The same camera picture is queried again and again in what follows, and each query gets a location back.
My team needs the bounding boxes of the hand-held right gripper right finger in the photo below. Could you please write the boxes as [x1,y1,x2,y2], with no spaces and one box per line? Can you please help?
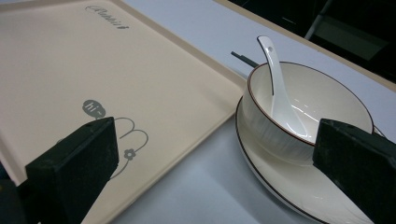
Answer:
[312,118,396,224]

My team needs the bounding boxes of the white ceramic spoon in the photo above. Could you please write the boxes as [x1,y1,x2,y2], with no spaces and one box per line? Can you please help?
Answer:
[256,35,310,138]

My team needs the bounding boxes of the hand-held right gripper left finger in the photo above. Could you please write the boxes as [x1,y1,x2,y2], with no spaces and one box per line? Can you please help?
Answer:
[18,117,120,224]

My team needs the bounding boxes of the beige plastic tray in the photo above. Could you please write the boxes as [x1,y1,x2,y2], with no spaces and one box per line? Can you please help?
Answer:
[0,0,248,224]

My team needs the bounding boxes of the black chopsticks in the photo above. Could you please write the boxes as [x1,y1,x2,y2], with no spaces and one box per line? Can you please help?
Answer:
[230,50,261,69]

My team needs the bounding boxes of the white ceramic bowl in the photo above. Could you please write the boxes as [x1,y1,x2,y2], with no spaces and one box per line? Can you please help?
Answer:
[241,61,375,166]

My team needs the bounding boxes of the white ceramic plate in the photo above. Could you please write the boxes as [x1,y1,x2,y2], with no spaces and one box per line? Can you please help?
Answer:
[234,96,387,224]

